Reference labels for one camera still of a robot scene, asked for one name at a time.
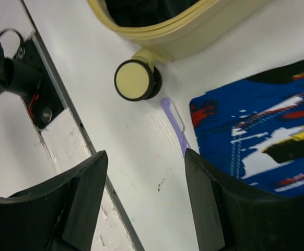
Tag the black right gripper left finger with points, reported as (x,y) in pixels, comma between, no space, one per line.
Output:
(58,214)

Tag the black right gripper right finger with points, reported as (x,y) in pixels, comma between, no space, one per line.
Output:
(231,215)

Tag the blue patterned shorts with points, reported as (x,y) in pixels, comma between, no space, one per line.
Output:
(253,129)

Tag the yellow hard-shell suitcase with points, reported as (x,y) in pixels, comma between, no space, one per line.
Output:
(186,34)

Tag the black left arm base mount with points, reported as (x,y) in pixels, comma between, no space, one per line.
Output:
(26,76)

